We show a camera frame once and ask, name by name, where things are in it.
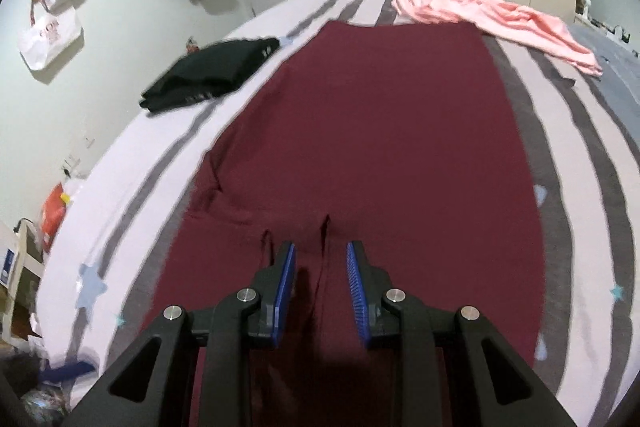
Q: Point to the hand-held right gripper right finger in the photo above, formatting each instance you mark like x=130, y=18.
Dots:
x=356, y=292

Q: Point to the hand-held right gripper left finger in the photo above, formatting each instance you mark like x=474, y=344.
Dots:
x=282, y=292

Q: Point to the maroon printed shirt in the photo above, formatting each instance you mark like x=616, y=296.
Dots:
x=375, y=132

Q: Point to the blue cloth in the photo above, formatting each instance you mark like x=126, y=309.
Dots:
x=67, y=370

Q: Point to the black folded garment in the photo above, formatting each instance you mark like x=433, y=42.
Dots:
x=210, y=72

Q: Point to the red bag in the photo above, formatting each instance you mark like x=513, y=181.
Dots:
x=55, y=212

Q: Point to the grey striped bed sheet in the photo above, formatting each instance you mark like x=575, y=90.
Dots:
x=590, y=207

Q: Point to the white furniture panel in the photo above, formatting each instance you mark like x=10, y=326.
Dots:
x=25, y=247

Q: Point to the pink garment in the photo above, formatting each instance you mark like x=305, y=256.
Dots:
x=500, y=17

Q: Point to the white tote bag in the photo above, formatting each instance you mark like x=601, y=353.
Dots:
x=47, y=37

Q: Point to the blue-grey quilt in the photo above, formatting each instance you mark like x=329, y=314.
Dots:
x=620, y=67

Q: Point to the wall socket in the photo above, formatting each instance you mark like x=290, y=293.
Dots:
x=71, y=164

